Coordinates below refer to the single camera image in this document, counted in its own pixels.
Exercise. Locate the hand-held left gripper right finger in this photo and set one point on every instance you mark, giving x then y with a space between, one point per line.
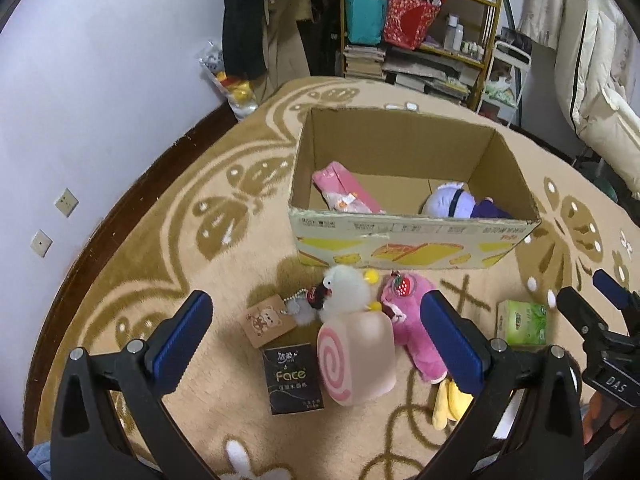
450 345

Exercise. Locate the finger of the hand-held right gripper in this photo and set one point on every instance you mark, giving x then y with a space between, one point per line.
615 290
580 312

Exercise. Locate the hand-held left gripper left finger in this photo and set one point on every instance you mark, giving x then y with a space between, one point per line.
182 332

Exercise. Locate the pink strawberry bear plush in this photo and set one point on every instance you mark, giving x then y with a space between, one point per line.
407 315

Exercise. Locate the yellow plush toy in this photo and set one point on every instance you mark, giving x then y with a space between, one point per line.
447 402

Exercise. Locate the green tissue pack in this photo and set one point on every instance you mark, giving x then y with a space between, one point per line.
520 322

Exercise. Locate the brown bear tag card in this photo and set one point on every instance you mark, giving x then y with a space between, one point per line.
267 322

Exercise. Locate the pink swirl roll cushion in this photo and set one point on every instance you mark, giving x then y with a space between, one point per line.
357 360

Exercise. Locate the printed cardboard box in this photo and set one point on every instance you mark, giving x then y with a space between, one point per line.
400 242

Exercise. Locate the white fluffy duck plush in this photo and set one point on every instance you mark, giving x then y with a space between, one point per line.
345 290

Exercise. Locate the black tissue pack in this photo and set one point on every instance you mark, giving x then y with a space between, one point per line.
292 377

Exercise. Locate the beige patterned rug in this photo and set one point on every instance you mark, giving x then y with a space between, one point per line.
200 240

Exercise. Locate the purple plush doll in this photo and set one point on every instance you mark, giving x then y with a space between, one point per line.
450 202

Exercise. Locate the pink snack packet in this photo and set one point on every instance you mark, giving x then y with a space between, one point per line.
345 190

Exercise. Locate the blue jeans leg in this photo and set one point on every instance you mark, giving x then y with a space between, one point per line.
40 462

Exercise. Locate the cream recliner chair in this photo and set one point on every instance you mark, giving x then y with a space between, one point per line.
600 70

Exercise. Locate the white trolley cart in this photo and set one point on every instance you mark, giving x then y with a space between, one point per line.
507 85

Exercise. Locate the clear plastic bag of toys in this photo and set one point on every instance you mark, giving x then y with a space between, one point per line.
235 90

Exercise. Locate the pile of magazines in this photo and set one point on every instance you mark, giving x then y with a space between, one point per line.
430 75

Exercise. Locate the wooden shelf rack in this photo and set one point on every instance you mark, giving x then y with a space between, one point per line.
492 25

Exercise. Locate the stack of books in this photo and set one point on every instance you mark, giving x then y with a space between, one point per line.
362 62

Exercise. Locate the floral curtain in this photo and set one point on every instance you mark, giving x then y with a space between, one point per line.
545 0

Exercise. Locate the white bottles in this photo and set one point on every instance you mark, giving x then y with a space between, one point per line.
452 35

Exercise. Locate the beige hanging trousers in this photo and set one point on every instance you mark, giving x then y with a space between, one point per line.
287 45

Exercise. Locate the black hanging coat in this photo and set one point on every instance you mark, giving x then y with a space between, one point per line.
242 20

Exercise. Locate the red gift bag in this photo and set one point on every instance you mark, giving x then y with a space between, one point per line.
410 20

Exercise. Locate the dark hanging pants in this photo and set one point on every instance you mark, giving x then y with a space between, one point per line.
322 30

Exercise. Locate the teal bag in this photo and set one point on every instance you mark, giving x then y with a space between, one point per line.
365 12

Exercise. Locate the white wall socket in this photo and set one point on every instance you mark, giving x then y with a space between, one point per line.
40 243
65 202

